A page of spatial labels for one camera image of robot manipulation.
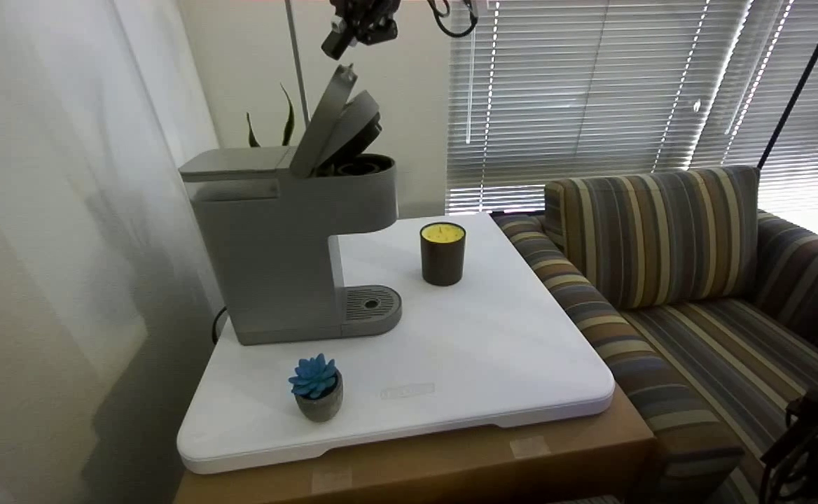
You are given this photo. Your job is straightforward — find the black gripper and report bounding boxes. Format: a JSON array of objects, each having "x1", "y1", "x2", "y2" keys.
[{"x1": 323, "y1": 0, "x2": 400, "y2": 59}]

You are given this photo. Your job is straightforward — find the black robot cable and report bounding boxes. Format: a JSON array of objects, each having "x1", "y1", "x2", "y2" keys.
[{"x1": 426, "y1": 0, "x2": 482, "y2": 42}]

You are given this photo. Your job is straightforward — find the window blinds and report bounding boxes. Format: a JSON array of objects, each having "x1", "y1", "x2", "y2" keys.
[{"x1": 447, "y1": 0, "x2": 818, "y2": 232}]

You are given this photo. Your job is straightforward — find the black stand pole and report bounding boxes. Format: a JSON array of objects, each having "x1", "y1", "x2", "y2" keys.
[{"x1": 755, "y1": 42, "x2": 818, "y2": 172}]

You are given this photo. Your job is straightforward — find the black power cord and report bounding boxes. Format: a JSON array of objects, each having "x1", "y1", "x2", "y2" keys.
[{"x1": 208, "y1": 302, "x2": 232, "y2": 344}]

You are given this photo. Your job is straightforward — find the white table board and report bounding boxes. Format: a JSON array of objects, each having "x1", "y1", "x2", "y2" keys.
[{"x1": 176, "y1": 216, "x2": 615, "y2": 475}]

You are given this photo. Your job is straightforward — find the grey coffee maker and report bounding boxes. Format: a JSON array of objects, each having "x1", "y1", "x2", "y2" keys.
[{"x1": 178, "y1": 64, "x2": 400, "y2": 344}]

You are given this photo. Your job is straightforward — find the dark candle jar yellow wax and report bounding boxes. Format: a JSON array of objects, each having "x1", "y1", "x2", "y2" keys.
[{"x1": 419, "y1": 221, "x2": 464, "y2": 287}]

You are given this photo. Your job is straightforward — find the striped sofa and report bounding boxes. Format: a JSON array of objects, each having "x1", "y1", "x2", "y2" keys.
[{"x1": 494, "y1": 168, "x2": 818, "y2": 504}]

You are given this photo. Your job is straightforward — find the small blue succulent grey pot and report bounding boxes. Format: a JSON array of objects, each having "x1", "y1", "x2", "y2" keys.
[{"x1": 289, "y1": 354, "x2": 344, "y2": 424}]

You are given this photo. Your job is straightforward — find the brown cardboard box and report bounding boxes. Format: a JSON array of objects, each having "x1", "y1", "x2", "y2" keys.
[{"x1": 174, "y1": 389, "x2": 656, "y2": 504}]

